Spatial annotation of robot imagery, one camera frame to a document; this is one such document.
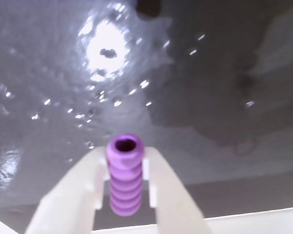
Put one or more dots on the dark cup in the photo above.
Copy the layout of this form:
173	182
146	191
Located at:
148	7

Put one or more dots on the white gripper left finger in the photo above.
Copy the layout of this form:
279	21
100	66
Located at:
68	195

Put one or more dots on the dark grey glossy mat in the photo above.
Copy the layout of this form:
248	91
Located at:
210	97

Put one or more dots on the purple ribbed pen grip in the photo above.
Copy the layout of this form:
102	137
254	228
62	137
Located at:
125	185

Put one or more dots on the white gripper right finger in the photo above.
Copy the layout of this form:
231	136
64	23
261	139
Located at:
171	195

